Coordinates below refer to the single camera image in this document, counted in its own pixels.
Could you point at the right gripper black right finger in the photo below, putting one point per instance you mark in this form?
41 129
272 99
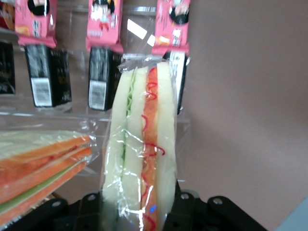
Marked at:
199 211

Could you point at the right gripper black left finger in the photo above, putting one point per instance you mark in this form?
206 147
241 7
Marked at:
72 214

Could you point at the plastic-wrapped triangle sandwich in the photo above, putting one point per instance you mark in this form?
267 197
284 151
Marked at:
134 144
36 168

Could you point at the small black carton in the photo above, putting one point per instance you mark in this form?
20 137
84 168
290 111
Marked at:
101 79
48 77
6 69
180 72

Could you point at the pink snack packet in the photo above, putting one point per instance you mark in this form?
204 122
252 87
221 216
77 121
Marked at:
172 24
104 24
36 21

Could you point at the red cookie box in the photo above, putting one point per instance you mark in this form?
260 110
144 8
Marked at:
6 14

